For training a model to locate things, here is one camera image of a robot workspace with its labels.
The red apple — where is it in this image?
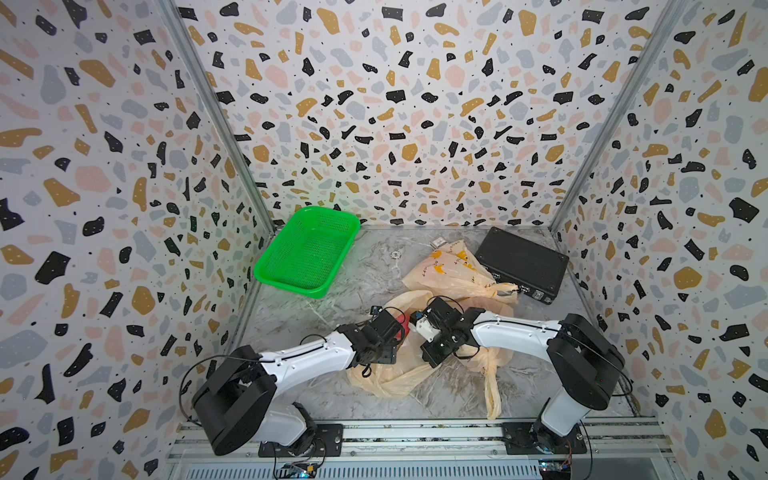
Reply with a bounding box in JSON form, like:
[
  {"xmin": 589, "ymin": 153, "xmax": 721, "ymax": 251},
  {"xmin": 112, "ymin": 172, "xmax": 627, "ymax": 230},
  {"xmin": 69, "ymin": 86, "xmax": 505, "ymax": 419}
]
[{"xmin": 398, "ymin": 316, "xmax": 410, "ymax": 335}]

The beige plastic bag with apples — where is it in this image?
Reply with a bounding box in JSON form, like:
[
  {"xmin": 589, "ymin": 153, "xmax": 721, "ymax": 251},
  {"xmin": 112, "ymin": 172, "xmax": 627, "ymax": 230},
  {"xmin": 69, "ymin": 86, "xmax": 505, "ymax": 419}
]
[{"xmin": 346, "ymin": 290, "xmax": 435, "ymax": 398}]

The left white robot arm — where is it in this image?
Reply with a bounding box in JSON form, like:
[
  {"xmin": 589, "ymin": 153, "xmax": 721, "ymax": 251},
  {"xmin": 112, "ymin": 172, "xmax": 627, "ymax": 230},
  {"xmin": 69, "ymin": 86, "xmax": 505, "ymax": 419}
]
[{"xmin": 191, "ymin": 309, "xmax": 407, "ymax": 456}]

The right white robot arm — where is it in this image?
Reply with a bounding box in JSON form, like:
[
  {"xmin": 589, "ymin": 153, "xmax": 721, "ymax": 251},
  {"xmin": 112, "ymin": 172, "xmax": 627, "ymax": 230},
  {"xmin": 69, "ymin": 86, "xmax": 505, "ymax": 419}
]
[{"xmin": 410, "ymin": 298, "xmax": 625, "ymax": 446}]

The small card box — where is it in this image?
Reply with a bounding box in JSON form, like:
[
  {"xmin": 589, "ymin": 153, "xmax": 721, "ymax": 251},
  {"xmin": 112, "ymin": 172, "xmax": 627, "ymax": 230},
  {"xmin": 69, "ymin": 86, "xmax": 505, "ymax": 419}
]
[{"xmin": 430, "ymin": 237, "xmax": 446, "ymax": 249}]

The black flat box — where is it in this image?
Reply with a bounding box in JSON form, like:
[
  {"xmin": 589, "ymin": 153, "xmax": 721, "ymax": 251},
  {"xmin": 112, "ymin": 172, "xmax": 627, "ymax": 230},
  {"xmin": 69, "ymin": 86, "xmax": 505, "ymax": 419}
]
[{"xmin": 475, "ymin": 227, "xmax": 568, "ymax": 304}]

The green plastic mesh basket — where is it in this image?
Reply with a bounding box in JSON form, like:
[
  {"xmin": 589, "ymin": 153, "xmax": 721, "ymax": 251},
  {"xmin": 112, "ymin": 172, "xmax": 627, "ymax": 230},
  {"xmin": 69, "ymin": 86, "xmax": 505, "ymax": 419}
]
[{"xmin": 254, "ymin": 206, "xmax": 360, "ymax": 299}]

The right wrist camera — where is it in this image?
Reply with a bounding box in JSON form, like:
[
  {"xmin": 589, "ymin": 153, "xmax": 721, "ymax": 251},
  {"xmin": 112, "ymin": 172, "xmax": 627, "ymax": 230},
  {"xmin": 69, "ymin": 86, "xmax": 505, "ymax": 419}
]
[{"xmin": 409, "ymin": 311, "xmax": 441, "ymax": 342}]

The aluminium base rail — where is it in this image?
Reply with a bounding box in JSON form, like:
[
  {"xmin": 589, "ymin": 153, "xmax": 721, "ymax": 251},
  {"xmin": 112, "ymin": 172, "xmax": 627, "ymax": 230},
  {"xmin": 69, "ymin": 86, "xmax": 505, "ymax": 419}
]
[{"xmin": 169, "ymin": 417, "xmax": 684, "ymax": 479}]

